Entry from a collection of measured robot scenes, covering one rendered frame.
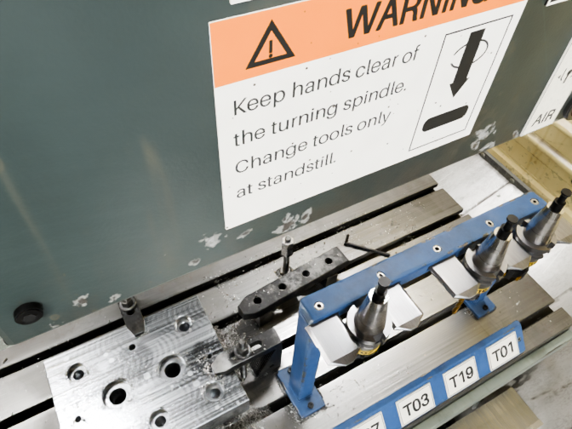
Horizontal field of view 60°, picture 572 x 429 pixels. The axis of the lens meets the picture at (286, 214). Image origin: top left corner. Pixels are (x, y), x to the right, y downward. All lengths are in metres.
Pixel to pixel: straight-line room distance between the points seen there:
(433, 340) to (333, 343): 0.44
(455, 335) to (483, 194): 0.53
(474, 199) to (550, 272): 0.28
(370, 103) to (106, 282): 0.14
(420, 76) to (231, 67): 0.10
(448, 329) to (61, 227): 0.99
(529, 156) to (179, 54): 1.36
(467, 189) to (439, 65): 1.29
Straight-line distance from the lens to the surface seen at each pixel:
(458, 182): 1.54
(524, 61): 0.30
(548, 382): 1.36
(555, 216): 0.84
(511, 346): 1.11
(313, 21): 0.19
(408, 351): 1.07
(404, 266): 0.77
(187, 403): 0.90
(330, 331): 0.70
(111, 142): 0.18
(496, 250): 0.78
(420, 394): 0.99
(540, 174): 1.48
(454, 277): 0.80
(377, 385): 1.03
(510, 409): 1.30
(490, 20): 0.26
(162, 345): 0.95
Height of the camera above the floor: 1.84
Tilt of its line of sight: 50 degrees down
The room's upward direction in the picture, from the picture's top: 4 degrees clockwise
